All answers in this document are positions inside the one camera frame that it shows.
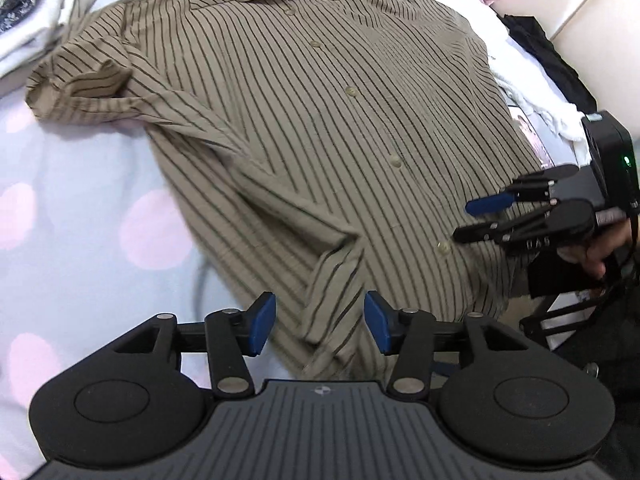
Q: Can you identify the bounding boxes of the grey polka dot bed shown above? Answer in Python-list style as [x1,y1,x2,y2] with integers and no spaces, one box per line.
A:
[0,0,556,466]

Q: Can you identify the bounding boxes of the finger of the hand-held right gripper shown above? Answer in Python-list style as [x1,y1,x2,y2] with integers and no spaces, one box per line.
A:
[453,205,556,246]
[465,164,581,216]

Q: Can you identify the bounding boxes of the stack of folded clothes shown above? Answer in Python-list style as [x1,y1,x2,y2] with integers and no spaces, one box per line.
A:
[0,0,82,79]

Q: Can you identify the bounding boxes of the person's right hand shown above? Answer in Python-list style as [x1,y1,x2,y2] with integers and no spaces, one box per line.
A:
[557,219,635,281]

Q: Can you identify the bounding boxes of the black crumpled garment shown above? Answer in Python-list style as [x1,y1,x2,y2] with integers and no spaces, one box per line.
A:
[500,12,601,117]

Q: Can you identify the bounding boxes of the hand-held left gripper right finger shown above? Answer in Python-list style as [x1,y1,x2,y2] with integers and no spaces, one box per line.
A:
[364,290,541,397]

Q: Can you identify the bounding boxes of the white crumpled garment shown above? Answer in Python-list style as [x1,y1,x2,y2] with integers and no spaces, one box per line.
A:
[422,0,597,167]

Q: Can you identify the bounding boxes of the brown striped shirt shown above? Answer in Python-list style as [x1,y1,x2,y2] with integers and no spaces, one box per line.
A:
[25,0,552,382]

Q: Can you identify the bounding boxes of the beige padded headboard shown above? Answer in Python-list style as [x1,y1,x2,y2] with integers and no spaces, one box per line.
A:
[492,0,640,132]

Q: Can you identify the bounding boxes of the tan fleece blanket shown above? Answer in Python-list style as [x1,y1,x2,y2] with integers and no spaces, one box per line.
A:
[62,0,100,41]

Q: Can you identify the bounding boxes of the person's black clothing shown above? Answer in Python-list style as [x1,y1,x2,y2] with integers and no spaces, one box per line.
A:
[520,280,640,466]

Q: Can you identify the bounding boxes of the dark floral folded garment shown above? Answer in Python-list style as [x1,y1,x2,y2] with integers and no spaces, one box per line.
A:
[0,0,62,37]

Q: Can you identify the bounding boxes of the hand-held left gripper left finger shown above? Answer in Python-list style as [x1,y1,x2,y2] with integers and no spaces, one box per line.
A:
[111,292,278,397]

